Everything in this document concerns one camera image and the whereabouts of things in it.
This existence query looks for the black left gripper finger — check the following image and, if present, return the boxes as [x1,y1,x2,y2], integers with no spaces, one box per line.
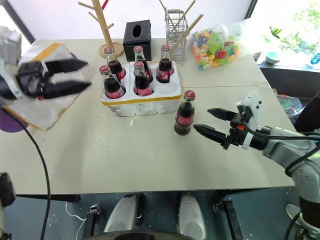
[45,58,90,76]
[40,80,93,100]

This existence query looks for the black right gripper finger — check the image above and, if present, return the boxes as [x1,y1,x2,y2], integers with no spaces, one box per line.
[206,107,237,123]
[192,123,230,146]

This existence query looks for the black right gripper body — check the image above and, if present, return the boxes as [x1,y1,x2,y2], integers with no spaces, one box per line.
[221,111,252,151]

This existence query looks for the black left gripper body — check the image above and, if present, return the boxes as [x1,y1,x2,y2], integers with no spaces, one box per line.
[16,60,51,100]

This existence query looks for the glass cola bottle red cap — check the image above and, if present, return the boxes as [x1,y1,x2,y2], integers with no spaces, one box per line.
[155,44,176,85]
[132,45,154,84]
[132,60,154,97]
[99,65,126,100]
[103,46,127,81]
[173,90,197,137]

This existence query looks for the white foam crate yellow tape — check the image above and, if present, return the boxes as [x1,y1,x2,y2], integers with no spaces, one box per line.
[99,61,183,118]

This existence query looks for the black tissue box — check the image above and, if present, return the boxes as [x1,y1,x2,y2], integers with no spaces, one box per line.
[122,19,153,62]

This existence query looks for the purple round mat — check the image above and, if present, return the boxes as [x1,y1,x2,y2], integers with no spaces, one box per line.
[0,50,79,134]

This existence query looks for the wooden mug tree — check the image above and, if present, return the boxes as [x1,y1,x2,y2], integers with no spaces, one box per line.
[77,0,125,59]

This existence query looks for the clear bag of coloured items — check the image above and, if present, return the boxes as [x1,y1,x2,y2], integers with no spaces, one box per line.
[275,91,305,119]

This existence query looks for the bag of colourful blocks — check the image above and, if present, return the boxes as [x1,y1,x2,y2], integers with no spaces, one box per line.
[187,21,248,73]

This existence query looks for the black side cabinet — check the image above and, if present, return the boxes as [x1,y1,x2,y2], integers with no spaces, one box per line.
[258,64,320,99]

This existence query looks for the black chair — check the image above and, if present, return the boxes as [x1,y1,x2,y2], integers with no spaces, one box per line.
[294,90,320,136]

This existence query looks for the light blue bowl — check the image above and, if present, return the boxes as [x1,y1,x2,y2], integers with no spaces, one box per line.
[264,51,281,65]

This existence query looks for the silver white robot foot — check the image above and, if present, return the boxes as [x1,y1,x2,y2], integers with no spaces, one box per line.
[176,192,208,240]
[103,193,139,234]

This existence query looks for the black table leg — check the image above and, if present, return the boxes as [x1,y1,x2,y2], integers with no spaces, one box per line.
[85,203,102,238]
[211,198,245,240]

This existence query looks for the blue and white packet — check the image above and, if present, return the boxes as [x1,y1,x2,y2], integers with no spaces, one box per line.
[305,52,320,69]

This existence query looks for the dark rounded robot torso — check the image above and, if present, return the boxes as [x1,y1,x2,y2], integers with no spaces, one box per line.
[91,230,181,240]

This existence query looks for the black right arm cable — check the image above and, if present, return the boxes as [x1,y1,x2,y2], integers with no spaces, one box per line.
[243,123,320,177]

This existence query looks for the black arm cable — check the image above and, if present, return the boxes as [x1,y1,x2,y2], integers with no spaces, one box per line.
[0,106,52,240]
[243,123,320,177]

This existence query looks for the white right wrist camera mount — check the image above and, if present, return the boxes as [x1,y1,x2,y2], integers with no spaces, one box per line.
[235,90,264,150]

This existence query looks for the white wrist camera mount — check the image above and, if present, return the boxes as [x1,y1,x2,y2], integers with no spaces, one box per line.
[235,90,264,150]
[0,25,26,101]

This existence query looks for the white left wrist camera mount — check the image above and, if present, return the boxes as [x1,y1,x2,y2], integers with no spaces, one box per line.
[0,25,26,101]

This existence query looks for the dark window frame post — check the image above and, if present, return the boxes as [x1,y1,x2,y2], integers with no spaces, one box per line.
[3,0,36,44]

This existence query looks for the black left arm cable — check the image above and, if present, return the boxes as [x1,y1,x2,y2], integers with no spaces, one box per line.
[0,106,52,240]

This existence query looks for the metal wire basket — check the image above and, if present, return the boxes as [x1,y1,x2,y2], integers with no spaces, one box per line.
[164,9,189,66]

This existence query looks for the wire basket with sticks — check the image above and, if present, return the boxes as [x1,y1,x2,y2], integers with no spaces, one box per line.
[158,0,205,52]

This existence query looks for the white floor cable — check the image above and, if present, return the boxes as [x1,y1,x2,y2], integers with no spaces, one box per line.
[65,200,88,236]

